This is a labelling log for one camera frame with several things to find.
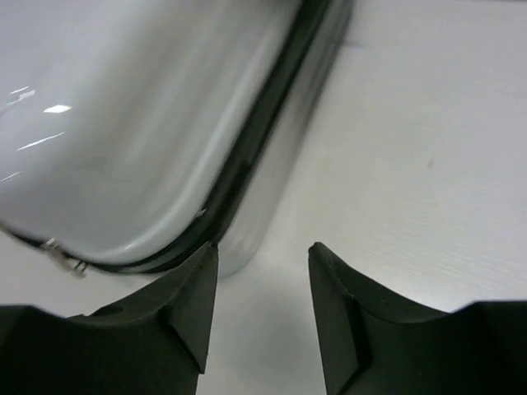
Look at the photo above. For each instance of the grey suitcase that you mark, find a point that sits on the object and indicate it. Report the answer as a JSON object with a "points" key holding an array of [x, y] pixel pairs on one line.
{"points": [[134, 132]]}

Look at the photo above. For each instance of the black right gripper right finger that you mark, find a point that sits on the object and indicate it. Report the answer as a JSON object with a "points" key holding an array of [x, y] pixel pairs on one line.
{"points": [[373, 340]]}

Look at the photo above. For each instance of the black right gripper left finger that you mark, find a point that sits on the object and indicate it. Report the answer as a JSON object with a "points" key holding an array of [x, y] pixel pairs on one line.
{"points": [[154, 341]]}

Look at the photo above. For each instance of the silver suitcase zipper pull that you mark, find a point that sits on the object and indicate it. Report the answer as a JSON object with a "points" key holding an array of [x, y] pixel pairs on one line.
{"points": [[54, 251]]}

